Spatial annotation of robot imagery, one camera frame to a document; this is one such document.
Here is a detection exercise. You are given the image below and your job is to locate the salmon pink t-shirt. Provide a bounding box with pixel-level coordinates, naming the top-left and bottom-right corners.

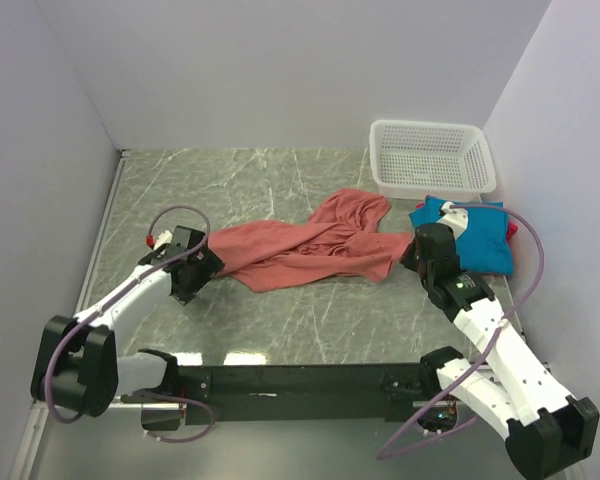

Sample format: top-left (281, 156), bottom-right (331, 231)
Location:
top-left (209, 188), bottom-right (412, 293)

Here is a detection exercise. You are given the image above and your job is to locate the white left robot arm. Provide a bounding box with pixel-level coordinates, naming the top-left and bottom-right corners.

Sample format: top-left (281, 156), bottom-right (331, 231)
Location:
top-left (30, 226), bottom-right (224, 417)

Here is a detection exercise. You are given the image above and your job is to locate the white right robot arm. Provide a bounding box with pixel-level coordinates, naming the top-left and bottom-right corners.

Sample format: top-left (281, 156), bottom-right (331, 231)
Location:
top-left (402, 223), bottom-right (600, 479)

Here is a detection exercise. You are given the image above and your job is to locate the folded blue t-shirt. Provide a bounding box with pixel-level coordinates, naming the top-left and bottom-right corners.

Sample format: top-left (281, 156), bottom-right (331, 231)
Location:
top-left (408, 195), bottom-right (513, 275)

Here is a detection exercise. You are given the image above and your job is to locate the white perforated plastic basket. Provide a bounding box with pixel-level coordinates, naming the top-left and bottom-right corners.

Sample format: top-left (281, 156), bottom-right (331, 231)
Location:
top-left (369, 120), bottom-right (497, 202)

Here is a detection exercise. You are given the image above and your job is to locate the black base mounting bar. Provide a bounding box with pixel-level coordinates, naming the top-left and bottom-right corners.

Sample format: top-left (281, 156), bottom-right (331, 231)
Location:
top-left (170, 363), bottom-right (435, 422)

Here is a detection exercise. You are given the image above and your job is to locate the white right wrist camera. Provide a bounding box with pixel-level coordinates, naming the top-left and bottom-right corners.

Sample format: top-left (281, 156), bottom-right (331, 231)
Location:
top-left (437, 201), bottom-right (469, 239)

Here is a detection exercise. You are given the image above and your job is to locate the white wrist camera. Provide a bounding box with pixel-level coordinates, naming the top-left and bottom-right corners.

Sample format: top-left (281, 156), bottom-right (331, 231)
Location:
top-left (437, 201), bottom-right (469, 239)
top-left (145, 230), bottom-right (173, 250)

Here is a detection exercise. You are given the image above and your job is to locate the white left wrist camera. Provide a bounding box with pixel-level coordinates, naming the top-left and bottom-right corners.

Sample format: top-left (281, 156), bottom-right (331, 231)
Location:
top-left (145, 230), bottom-right (173, 250)

